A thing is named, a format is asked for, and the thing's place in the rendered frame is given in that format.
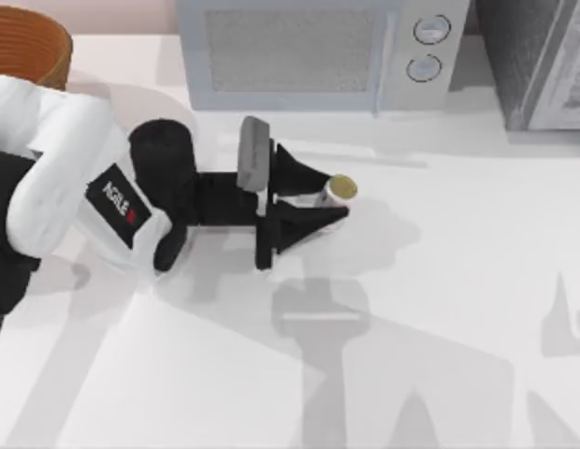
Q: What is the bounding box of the pale grey rounded box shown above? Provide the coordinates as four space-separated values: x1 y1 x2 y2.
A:
237 115 273 194

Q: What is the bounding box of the microwave oven door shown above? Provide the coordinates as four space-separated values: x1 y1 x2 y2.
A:
175 0 399 112

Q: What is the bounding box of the round microwave knob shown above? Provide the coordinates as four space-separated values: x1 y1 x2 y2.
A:
413 12 453 46
405 52 443 85

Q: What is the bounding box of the pale microwave oven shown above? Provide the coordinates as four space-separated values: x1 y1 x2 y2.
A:
173 0 472 119

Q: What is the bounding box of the grey cabinet with dark inside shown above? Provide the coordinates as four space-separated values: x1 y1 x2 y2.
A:
473 0 580 135

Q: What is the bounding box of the brown ribbed basket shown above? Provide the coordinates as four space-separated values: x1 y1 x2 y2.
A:
0 0 75 91

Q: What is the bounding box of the pale grey cabinet door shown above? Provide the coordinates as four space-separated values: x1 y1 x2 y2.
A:
522 0 580 133

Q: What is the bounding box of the microwave door handle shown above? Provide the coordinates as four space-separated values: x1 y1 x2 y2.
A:
372 10 397 119

